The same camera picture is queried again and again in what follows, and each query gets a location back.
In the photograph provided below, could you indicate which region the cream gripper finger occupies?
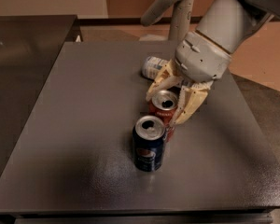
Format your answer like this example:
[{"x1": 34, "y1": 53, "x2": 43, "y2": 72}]
[
  {"x1": 146, "y1": 60, "x2": 183, "y2": 102},
  {"x1": 169, "y1": 81, "x2": 213, "y2": 127}
]

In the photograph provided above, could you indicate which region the clear plastic water bottle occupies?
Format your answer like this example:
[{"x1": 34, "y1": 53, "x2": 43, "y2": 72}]
[{"x1": 141, "y1": 56, "x2": 168, "y2": 79}]

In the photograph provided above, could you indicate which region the dark side table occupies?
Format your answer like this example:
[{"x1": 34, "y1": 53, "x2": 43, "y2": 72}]
[{"x1": 0, "y1": 15, "x2": 82, "y2": 177}]

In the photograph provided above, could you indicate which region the dark blue pepsi can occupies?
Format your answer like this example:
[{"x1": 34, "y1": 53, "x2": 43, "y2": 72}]
[{"x1": 133, "y1": 115, "x2": 166, "y2": 172}]

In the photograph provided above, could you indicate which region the red coke can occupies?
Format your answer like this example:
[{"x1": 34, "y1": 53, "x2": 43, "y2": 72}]
[{"x1": 148, "y1": 90, "x2": 177, "y2": 141}]

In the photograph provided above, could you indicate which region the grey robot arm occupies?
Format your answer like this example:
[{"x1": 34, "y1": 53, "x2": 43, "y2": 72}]
[{"x1": 141, "y1": 0, "x2": 280, "y2": 126}]

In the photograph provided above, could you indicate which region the grey robot stand background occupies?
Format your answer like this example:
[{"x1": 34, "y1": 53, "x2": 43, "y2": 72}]
[{"x1": 140, "y1": 0, "x2": 194, "y2": 41}]

